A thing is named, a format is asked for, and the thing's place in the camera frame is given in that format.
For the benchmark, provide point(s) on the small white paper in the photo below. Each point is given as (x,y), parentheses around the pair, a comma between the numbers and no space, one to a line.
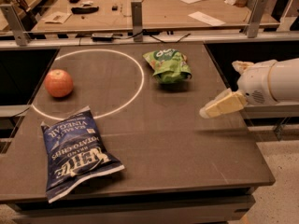
(206,19)

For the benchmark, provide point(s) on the black tool on bench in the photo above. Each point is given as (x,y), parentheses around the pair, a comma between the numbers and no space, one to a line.
(84,10)

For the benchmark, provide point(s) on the right metal bracket post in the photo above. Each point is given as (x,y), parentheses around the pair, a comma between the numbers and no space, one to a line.
(252,28)

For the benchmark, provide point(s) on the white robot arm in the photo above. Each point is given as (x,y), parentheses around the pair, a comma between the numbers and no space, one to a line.
(284,81)

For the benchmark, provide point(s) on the beige card on bench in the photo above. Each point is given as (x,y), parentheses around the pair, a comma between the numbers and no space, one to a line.
(57,18)

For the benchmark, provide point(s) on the blue potato chip bag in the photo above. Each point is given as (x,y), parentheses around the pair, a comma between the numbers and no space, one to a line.
(76,153)

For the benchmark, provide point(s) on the metal bracket post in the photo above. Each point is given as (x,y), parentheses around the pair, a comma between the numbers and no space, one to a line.
(136,12)
(14,22)
(252,28)

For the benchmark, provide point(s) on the small black block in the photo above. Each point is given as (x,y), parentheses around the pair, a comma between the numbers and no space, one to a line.
(114,7)

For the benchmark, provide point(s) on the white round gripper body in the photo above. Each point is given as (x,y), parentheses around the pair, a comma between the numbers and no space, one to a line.
(255,82)

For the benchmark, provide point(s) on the left metal bracket post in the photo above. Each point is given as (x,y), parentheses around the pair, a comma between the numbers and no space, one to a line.
(14,22)

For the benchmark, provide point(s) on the green rice chip bag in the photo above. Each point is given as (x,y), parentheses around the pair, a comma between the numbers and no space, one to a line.
(169,65)

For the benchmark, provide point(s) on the black power adapter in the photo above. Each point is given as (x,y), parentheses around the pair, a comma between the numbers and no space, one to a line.
(102,37)

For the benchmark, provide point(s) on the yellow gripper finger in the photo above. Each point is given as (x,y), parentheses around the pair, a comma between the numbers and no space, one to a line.
(240,66)
(226,102)

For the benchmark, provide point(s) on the red apple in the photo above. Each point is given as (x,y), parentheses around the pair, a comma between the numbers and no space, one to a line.
(58,83)

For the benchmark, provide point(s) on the middle metal bracket post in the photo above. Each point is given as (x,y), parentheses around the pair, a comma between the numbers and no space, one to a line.
(136,12)

